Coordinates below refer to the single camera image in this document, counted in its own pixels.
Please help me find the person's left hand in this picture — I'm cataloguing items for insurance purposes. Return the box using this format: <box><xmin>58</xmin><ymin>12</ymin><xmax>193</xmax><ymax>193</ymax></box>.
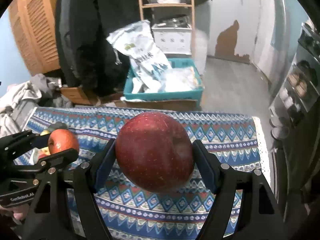
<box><xmin>0</xmin><ymin>204</ymin><xmax>30</xmax><ymax>221</ymax></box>

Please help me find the brown cardboard box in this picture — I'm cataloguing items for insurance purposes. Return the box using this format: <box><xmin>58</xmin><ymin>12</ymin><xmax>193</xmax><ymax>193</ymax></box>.
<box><xmin>114</xmin><ymin>100</ymin><xmax>199</xmax><ymax>112</ymax></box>

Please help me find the white patterned storage box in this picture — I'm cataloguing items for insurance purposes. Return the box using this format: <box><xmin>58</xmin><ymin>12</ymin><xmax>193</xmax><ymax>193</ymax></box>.
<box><xmin>151</xmin><ymin>24</ymin><xmax>192</xmax><ymax>55</ymax></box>

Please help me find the yellow red apple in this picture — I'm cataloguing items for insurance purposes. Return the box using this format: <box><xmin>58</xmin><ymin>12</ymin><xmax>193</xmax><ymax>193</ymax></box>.
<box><xmin>37</xmin><ymin>129</ymin><xmax>50</xmax><ymax>159</ymax></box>

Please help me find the dark red apple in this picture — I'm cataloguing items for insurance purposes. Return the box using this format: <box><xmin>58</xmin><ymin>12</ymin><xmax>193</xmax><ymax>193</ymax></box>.
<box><xmin>115</xmin><ymin>112</ymin><xmax>194</xmax><ymax>193</ymax></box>

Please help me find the white blue rice bag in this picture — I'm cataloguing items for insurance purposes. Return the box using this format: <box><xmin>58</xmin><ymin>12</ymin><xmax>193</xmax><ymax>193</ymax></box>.
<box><xmin>106</xmin><ymin>20</ymin><xmax>172</xmax><ymax>93</ymax></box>

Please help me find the wooden shelf rack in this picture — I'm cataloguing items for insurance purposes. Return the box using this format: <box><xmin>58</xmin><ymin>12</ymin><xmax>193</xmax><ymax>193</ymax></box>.
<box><xmin>138</xmin><ymin>0</ymin><xmax>196</xmax><ymax>57</ymax></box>

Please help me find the shoe rack with shoes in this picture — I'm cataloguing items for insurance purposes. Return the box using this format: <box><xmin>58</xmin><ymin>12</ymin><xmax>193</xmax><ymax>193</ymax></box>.
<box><xmin>269</xmin><ymin>20</ymin><xmax>319</xmax><ymax>140</ymax></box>

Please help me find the clear plastic bag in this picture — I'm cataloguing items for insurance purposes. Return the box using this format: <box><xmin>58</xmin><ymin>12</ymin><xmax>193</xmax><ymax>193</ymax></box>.
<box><xmin>161</xmin><ymin>66</ymin><xmax>202</xmax><ymax>93</ymax></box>

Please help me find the patterned blue tablecloth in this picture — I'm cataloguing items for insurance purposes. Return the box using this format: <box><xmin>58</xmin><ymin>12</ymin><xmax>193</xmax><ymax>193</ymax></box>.
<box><xmin>22</xmin><ymin>107</ymin><xmax>270</xmax><ymax>239</ymax></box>

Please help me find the small wooden drawer box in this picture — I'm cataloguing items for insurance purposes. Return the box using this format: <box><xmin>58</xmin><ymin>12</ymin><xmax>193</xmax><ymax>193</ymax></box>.
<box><xmin>60</xmin><ymin>87</ymin><xmax>100</xmax><ymax>106</ymax></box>

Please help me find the black hanging jacket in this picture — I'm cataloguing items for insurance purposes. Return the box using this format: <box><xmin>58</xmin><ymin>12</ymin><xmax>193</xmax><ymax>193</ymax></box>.
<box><xmin>55</xmin><ymin>0</ymin><xmax>140</xmax><ymax>97</ymax></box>

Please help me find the grey clothes pile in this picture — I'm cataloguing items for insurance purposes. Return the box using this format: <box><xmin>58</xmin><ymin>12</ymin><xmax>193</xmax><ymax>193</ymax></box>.
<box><xmin>1</xmin><ymin>74</ymin><xmax>73</xmax><ymax>137</ymax></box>

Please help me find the teal storage box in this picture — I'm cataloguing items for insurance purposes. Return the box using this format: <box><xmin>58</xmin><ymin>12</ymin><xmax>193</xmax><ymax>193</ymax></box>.
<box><xmin>124</xmin><ymin>58</ymin><xmax>204</xmax><ymax>103</ymax></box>

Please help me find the wooden louvered cabinet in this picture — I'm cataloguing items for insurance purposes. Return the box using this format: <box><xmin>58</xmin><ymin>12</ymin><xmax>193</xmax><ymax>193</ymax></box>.
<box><xmin>8</xmin><ymin>0</ymin><xmax>60</xmax><ymax>75</ymax></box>

